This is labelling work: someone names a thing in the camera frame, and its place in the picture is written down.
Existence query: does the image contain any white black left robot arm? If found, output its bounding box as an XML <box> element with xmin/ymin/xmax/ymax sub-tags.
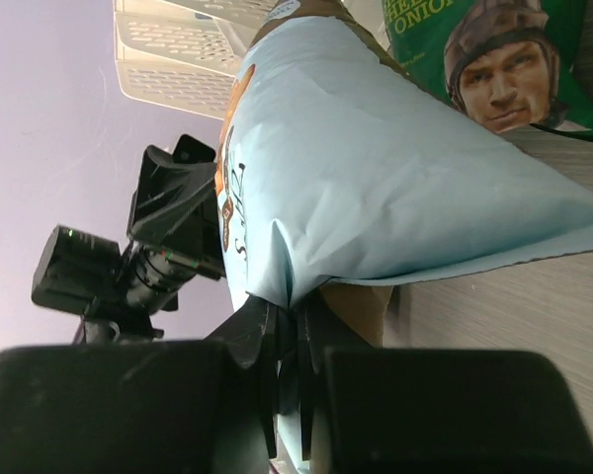
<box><xmin>31</xmin><ymin>134</ymin><xmax>225</xmax><ymax>344</ymax></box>

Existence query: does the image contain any light blue cassava chips bag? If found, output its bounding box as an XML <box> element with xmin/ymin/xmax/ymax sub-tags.
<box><xmin>215</xmin><ymin>0</ymin><xmax>593</xmax><ymax>322</ymax></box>

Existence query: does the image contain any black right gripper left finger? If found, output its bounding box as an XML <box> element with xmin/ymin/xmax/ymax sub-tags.
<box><xmin>0</xmin><ymin>297</ymin><xmax>278</xmax><ymax>473</ymax></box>

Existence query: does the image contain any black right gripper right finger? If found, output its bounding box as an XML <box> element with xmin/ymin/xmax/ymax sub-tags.
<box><xmin>296</xmin><ymin>294</ymin><xmax>593</xmax><ymax>473</ymax></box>

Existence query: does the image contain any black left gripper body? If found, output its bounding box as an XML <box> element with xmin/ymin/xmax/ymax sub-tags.
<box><xmin>123</xmin><ymin>197</ymin><xmax>225</xmax><ymax>311</ymax></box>

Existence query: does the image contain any cream plastic file organizer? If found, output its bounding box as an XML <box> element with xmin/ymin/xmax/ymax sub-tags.
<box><xmin>114</xmin><ymin>0</ymin><xmax>275</xmax><ymax>120</ymax></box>

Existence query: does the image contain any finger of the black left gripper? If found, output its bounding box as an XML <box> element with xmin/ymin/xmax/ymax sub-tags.
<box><xmin>127</xmin><ymin>134</ymin><xmax>216</xmax><ymax>237</ymax></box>

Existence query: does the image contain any dark green onion chips bag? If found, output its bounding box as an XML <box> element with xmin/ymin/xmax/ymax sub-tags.
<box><xmin>382</xmin><ymin>0</ymin><xmax>593</xmax><ymax>142</ymax></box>

